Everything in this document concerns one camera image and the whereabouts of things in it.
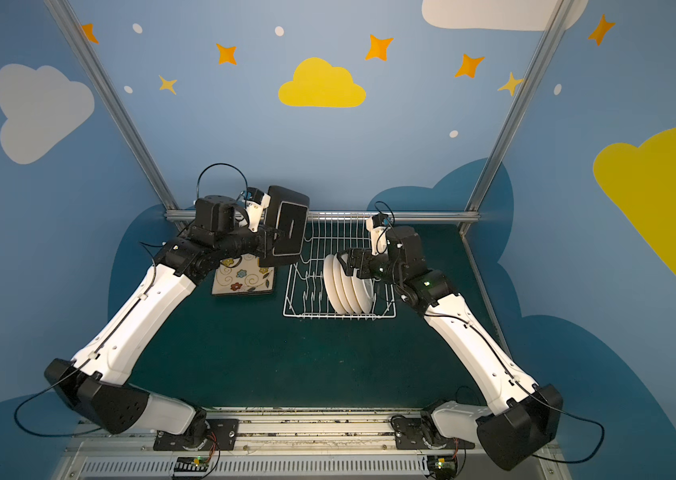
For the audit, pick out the right small circuit board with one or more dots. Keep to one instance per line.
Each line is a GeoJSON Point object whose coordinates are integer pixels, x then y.
{"type": "Point", "coordinates": [442, 468]}

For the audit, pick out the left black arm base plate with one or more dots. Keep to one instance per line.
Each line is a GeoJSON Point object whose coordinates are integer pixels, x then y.
{"type": "Point", "coordinates": [221, 433]}

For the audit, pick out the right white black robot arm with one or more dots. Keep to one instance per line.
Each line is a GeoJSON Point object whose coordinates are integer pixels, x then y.
{"type": "Point", "coordinates": [522, 416]}

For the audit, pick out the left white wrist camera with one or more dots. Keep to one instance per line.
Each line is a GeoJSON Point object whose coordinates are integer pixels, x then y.
{"type": "Point", "coordinates": [256, 203]}

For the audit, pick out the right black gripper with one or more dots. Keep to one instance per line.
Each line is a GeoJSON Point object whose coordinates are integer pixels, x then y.
{"type": "Point", "coordinates": [356, 261]}

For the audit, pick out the white wire dish rack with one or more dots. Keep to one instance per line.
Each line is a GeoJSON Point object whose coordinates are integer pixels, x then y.
{"type": "Point", "coordinates": [306, 295]}

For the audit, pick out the white round plate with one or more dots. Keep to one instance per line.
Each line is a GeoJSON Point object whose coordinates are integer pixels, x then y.
{"type": "Point", "coordinates": [350, 292]}
{"type": "Point", "coordinates": [364, 292]}
{"type": "Point", "coordinates": [342, 294]}
{"type": "Point", "coordinates": [329, 281]}

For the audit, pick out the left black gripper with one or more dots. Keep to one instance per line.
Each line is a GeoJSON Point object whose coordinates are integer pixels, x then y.
{"type": "Point", "coordinates": [267, 237]}

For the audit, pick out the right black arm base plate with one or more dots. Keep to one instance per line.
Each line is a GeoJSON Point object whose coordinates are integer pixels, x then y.
{"type": "Point", "coordinates": [415, 433]}

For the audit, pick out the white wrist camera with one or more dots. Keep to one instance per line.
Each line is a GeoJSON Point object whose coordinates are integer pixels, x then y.
{"type": "Point", "coordinates": [378, 225]}
{"type": "Point", "coordinates": [256, 203]}

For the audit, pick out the left aluminium frame post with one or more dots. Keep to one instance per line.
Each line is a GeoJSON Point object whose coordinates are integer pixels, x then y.
{"type": "Point", "coordinates": [68, 23]}

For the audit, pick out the aluminium frame post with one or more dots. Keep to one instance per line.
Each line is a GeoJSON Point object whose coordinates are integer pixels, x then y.
{"type": "Point", "coordinates": [537, 68]}
{"type": "Point", "coordinates": [68, 23]}

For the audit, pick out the left small circuit board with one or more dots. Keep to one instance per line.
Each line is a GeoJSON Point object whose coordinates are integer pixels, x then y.
{"type": "Point", "coordinates": [190, 467]}

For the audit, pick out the small circuit board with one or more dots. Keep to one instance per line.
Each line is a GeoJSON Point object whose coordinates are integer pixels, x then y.
{"type": "Point", "coordinates": [190, 467]}
{"type": "Point", "coordinates": [442, 468]}

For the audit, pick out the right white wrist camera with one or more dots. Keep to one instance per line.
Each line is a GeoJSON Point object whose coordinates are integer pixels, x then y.
{"type": "Point", "coordinates": [378, 225]}

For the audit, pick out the rear aluminium frame rail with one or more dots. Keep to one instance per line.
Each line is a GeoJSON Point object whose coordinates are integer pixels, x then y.
{"type": "Point", "coordinates": [404, 217]}

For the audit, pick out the right aluminium frame post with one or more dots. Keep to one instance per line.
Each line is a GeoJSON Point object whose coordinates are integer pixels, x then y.
{"type": "Point", "coordinates": [537, 68]}

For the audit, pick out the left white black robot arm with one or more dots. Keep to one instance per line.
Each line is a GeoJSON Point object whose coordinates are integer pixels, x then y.
{"type": "Point", "coordinates": [94, 382]}

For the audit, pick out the front aluminium rail bed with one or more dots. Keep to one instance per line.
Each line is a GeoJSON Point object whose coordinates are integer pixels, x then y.
{"type": "Point", "coordinates": [294, 443]}

